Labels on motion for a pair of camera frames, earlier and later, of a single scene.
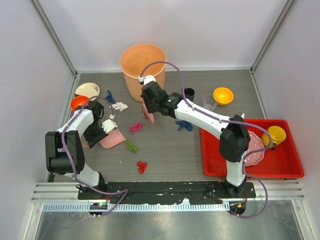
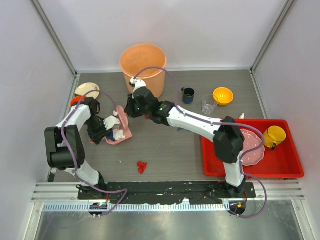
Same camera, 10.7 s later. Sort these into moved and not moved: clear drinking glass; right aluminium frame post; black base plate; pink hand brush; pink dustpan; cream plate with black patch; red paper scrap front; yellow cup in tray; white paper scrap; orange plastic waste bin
Moved: pink dustpan; pink hand brush; white paper scrap
Not moved: clear drinking glass; cream plate with black patch; red paper scrap front; yellow cup in tray; black base plate; right aluminium frame post; orange plastic waste bin
